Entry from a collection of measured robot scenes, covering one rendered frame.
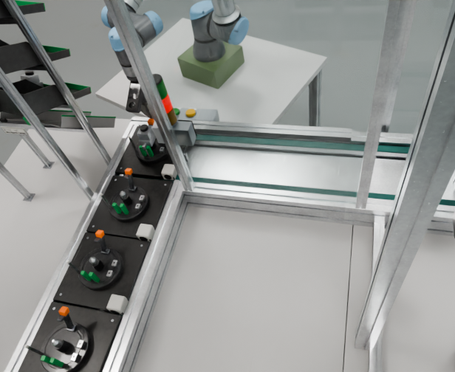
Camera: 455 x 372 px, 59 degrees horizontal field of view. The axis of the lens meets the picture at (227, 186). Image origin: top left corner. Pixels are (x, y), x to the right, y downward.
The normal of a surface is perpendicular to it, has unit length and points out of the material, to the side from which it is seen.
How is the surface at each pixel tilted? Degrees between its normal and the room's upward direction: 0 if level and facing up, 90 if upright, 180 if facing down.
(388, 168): 0
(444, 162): 90
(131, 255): 0
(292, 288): 0
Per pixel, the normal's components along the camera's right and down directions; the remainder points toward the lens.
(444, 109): -0.23, 0.81
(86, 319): -0.16, -0.58
